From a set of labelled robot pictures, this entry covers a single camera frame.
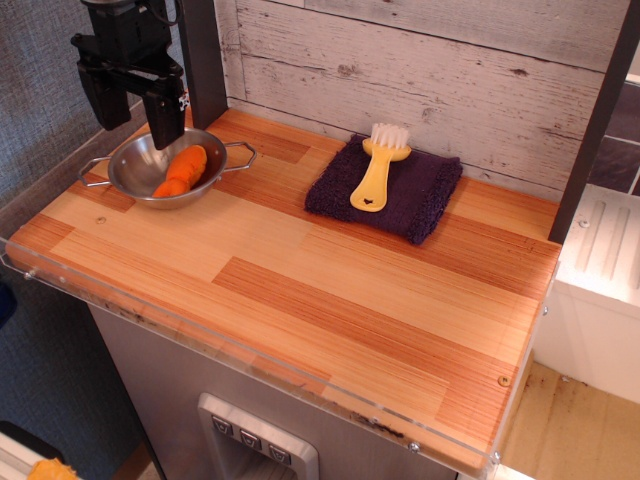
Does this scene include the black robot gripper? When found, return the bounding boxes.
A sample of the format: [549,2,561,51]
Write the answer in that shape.
[71,2,186,150]

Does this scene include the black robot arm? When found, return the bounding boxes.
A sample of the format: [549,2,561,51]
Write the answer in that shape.
[71,1,188,150]

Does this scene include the clear acrylic edge guard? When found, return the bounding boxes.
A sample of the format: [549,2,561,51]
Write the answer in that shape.
[7,228,559,477]

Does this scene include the yellow scrub brush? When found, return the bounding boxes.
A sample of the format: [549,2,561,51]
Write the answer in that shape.
[350,123,411,212]

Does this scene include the grey toy fridge cabinet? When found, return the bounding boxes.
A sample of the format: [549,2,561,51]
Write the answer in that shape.
[90,307,457,479]

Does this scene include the purple folded towel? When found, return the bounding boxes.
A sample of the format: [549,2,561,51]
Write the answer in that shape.
[304,134,463,245]

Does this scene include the silver dispenser button panel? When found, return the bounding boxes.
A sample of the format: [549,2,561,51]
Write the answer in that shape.
[198,393,320,479]

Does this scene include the orange object bottom left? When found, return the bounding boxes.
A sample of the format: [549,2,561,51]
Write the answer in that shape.
[26,458,78,480]

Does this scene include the white toy sink unit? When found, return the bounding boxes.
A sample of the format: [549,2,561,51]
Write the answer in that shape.
[533,185,639,402]

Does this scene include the steel two-handled pan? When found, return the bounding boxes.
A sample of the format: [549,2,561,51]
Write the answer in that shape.
[78,128,257,210]

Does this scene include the dark left upright post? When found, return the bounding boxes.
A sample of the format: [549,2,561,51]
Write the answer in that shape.
[178,0,228,129]

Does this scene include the dark upright post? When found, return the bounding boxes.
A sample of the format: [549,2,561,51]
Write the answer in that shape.
[178,0,228,129]
[548,0,639,244]

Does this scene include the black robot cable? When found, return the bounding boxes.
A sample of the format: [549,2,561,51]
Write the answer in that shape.
[144,0,184,27]

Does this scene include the dark right upright post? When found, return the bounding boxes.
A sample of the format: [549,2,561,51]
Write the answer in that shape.
[548,0,639,244]

